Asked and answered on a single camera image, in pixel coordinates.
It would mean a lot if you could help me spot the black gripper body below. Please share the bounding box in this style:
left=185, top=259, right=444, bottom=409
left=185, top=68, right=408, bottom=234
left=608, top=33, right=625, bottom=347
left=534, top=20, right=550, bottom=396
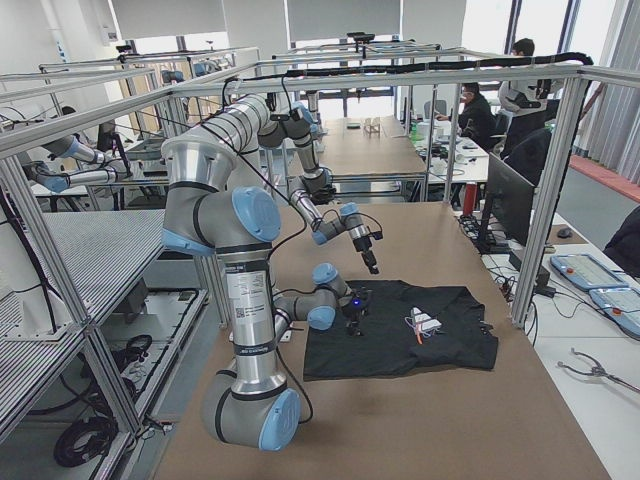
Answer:
left=341, top=288, right=372, bottom=326
left=353, top=235, right=375, bottom=264

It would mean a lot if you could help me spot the black printed t-shirt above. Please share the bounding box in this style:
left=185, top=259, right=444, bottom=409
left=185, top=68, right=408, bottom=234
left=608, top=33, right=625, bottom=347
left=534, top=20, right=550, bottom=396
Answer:
left=303, top=280, right=499, bottom=381

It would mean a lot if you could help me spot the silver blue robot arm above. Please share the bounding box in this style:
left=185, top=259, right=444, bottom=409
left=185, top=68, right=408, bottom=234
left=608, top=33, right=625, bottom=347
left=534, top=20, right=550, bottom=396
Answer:
left=258, top=102, right=382, bottom=274
left=161, top=94, right=382, bottom=451

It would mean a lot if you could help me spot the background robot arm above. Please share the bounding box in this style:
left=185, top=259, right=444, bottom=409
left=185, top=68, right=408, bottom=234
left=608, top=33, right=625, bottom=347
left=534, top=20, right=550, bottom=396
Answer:
left=20, top=135, right=132, bottom=193

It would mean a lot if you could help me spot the red bottle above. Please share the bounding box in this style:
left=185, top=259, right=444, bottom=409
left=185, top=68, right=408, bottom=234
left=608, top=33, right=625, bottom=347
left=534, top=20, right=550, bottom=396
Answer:
left=462, top=182, right=477, bottom=216

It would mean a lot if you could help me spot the black monitor on desk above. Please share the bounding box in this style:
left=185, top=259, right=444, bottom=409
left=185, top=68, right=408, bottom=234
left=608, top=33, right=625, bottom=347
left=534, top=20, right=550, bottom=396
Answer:
left=475, top=154, right=535, bottom=254

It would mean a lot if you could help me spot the seated person at desk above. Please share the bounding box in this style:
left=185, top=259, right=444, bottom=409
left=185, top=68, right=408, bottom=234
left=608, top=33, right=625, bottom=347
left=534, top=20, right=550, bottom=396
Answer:
left=458, top=83, right=496, bottom=150

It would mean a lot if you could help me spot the blue grey teach pendant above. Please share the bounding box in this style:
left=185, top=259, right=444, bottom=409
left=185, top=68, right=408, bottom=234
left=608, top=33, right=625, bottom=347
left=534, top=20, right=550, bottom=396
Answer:
left=550, top=254, right=628, bottom=291

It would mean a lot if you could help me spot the standing person white jacket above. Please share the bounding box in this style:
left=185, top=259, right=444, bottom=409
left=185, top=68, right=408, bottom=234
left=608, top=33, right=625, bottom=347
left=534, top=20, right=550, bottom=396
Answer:
left=497, top=38, right=551, bottom=160

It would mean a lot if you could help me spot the metal reacher grabber tool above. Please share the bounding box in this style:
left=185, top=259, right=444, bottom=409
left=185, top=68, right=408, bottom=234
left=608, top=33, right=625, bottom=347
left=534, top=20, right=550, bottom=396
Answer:
left=556, top=348, right=639, bottom=393

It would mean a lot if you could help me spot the aluminium cage frame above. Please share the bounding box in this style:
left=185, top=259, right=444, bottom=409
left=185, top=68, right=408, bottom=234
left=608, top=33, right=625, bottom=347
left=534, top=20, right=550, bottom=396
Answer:
left=0, top=44, right=607, bottom=441

